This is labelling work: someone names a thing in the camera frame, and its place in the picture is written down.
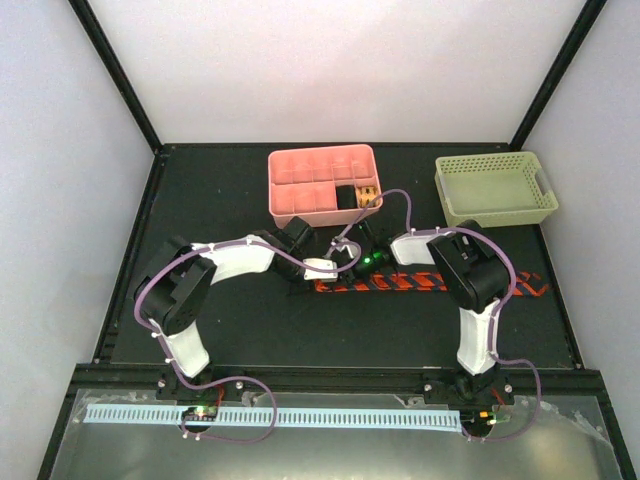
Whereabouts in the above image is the orange navy striped tie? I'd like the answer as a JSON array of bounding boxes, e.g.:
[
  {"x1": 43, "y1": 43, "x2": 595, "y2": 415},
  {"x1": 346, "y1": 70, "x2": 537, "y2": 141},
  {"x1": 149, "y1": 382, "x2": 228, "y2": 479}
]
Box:
[{"x1": 314, "y1": 271, "x2": 551, "y2": 297}]

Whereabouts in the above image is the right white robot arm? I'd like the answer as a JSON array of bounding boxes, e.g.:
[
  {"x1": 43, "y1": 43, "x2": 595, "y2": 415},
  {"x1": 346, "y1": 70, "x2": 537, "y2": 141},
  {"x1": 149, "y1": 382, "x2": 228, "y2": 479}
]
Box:
[{"x1": 344, "y1": 220, "x2": 516, "y2": 403}]

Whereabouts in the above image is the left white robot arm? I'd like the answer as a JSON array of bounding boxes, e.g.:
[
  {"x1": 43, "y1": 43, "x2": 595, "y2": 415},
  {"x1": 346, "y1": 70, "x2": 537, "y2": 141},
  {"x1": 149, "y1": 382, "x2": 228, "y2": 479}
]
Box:
[{"x1": 132, "y1": 217, "x2": 314, "y2": 399}]

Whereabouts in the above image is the rolled yellow patterned tie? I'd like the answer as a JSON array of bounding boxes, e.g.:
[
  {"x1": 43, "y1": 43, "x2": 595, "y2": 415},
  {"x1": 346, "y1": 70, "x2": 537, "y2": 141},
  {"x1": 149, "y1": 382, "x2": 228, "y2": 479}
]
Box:
[{"x1": 355, "y1": 185, "x2": 379, "y2": 208}]

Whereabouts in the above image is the rolled black tie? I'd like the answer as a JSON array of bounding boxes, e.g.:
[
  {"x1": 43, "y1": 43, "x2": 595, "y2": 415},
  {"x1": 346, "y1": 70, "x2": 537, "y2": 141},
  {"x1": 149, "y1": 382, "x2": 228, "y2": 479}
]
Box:
[{"x1": 336, "y1": 185, "x2": 358, "y2": 210}]

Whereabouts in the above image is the pink compartment organizer box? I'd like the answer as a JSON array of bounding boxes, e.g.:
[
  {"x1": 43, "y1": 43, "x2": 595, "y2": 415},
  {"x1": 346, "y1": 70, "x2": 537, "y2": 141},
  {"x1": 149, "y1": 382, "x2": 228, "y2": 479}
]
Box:
[{"x1": 267, "y1": 144, "x2": 383, "y2": 228}]

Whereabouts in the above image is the green perforated plastic basket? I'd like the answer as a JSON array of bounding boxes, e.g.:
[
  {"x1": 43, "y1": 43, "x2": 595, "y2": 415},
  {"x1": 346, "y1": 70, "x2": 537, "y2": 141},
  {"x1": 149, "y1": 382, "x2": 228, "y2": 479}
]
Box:
[{"x1": 435, "y1": 151, "x2": 559, "y2": 228}]

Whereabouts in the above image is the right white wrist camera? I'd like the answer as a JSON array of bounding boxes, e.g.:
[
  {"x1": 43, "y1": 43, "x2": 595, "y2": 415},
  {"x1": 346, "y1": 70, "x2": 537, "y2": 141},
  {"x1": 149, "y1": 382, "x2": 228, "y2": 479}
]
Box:
[{"x1": 326, "y1": 237, "x2": 361, "y2": 260}]

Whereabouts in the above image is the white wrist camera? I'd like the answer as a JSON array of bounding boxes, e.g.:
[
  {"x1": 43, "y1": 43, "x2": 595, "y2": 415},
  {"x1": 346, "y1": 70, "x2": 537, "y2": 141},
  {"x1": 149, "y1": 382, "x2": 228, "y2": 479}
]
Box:
[
  {"x1": 326, "y1": 237, "x2": 361, "y2": 260},
  {"x1": 303, "y1": 258, "x2": 339, "y2": 282}
]

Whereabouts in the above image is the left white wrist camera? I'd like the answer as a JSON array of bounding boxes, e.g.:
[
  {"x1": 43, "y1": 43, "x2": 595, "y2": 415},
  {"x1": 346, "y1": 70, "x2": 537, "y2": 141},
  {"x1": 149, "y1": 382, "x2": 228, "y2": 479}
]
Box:
[{"x1": 303, "y1": 258, "x2": 339, "y2": 282}]

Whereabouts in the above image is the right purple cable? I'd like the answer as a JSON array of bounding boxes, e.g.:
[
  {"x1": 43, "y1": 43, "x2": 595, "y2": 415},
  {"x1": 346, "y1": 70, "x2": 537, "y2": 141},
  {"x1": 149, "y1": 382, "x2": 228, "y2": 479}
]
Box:
[{"x1": 331, "y1": 188, "x2": 542, "y2": 444}]

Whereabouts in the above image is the purple cable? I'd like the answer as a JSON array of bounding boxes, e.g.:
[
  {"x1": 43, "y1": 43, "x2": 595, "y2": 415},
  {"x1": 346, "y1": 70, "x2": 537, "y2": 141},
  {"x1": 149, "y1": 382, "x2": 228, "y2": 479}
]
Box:
[
  {"x1": 132, "y1": 236, "x2": 363, "y2": 444},
  {"x1": 331, "y1": 188, "x2": 542, "y2": 444}
]

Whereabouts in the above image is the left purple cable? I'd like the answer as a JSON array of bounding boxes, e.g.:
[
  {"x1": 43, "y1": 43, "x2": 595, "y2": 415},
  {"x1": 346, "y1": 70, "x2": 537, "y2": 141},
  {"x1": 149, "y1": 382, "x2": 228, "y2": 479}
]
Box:
[{"x1": 132, "y1": 236, "x2": 363, "y2": 444}]

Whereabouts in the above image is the light blue slotted cable duct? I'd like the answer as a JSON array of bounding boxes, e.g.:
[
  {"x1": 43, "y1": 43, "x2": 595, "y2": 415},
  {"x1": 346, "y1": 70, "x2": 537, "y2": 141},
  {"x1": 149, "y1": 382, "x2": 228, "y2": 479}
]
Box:
[{"x1": 83, "y1": 404, "x2": 462, "y2": 433}]

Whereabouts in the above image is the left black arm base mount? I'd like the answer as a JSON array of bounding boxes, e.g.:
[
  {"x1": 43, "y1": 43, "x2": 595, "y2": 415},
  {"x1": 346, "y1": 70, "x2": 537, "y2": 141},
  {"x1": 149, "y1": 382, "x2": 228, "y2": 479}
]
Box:
[{"x1": 156, "y1": 368, "x2": 252, "y2": 405}]

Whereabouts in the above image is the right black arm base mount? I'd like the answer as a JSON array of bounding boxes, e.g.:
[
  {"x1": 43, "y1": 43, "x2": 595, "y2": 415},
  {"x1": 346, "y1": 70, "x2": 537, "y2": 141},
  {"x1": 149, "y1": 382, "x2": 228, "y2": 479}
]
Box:
[{"x1": 422, "y1": 366, "x2": 514, "y2": 407}]

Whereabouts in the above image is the black left frame post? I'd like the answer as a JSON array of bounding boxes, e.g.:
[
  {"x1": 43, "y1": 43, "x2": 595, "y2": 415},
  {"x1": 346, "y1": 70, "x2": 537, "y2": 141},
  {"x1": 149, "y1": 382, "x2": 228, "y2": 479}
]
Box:
[{"x1": 68, "y1": 0, "x2": 163, "y2": 154}]

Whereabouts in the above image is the black frame post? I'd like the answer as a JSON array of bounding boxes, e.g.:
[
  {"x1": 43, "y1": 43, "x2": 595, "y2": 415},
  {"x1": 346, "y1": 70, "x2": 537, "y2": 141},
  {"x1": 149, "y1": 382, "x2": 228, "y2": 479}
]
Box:
[
  {"x1": 68, "y1": 0, "x2": 163, "y2": 154},
  {"x1": 509, "y1": 0, "x2": 607, "y2": 151}
]

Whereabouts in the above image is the black right frame post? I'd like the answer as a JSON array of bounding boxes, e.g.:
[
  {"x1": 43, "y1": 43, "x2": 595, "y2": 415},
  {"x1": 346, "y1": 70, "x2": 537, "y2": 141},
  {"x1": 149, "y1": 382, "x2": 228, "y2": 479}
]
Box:
[{"x1": 509, "y1": 0, "x2": 607, "y2": 151}]

